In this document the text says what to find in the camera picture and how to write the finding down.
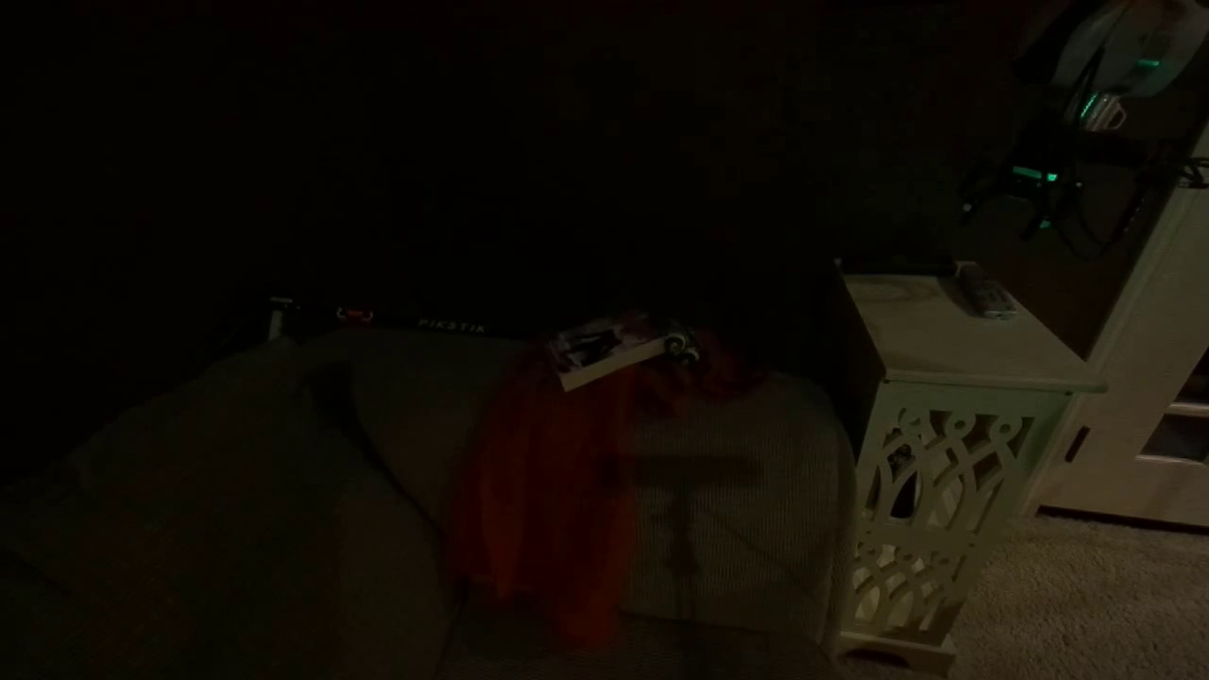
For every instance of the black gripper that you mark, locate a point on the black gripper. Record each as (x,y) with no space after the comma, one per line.
(1052,199)

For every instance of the dark remote control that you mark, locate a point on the dark remote control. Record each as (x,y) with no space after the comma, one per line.
(982,294)

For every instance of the book on sofa arm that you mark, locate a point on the book on sofa arm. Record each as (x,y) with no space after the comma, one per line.
(602,348)

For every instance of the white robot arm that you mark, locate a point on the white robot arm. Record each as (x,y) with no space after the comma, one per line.
(1086,63)

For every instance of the white lattice side table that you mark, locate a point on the white lattice side table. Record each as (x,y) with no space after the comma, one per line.
(955,417)

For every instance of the white shelf unit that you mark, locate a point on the white shelf unit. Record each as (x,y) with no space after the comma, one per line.
(1148,354)

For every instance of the red blanket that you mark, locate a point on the red blanket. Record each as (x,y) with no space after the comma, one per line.
(543,508)

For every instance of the grey sofa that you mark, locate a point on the grey sofa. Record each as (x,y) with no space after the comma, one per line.
(285,518)

